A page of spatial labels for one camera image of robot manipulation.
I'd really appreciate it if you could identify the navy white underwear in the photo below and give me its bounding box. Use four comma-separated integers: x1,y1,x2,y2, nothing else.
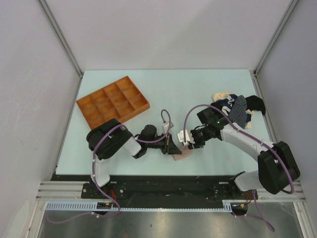
213,94,238,116

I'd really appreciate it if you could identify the orange compartment tray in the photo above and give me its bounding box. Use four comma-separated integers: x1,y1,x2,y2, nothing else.
76,76,150,129

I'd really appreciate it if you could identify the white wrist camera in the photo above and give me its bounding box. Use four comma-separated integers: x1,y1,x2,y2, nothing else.
162,121,174,134
177,129,195,146

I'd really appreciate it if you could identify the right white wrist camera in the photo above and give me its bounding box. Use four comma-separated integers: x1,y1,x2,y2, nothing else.
177,129,195,146

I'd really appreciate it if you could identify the striped navy underwear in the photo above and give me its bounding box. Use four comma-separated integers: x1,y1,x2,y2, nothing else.
228,95,252,129

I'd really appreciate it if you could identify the black underwear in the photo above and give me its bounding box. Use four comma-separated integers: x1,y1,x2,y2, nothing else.
245,95,266,116

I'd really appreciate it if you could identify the white slotted cable duct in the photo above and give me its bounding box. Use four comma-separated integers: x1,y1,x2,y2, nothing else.
46,201,247,213

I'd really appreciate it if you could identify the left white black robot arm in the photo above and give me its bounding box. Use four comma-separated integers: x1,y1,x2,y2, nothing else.
86,119,182,198

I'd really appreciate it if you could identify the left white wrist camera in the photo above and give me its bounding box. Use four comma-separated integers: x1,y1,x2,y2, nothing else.
162,121,174,134

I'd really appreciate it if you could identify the left aluminium frame post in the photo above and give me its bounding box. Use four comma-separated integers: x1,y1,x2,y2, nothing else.
37,0,84,79

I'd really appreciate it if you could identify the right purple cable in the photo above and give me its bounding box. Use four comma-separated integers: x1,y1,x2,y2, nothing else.
183,104,297,233

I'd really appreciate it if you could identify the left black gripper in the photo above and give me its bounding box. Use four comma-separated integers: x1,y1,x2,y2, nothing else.
146,132,181,155

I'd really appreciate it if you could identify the aluminium frame post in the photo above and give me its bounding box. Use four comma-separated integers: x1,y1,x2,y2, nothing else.
252,0,300,76
37,0,84,79

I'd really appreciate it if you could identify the cream underwear in pile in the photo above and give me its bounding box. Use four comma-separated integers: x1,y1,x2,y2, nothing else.
212,92,230,102

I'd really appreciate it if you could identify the right aluminium frame post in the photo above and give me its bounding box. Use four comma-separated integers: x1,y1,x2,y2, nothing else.
252,0,300,76

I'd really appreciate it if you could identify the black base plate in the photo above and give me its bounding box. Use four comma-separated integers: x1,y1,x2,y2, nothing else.
51,175,265,210

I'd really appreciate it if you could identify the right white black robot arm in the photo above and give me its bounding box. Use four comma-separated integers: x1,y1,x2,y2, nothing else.
182,104,300,199

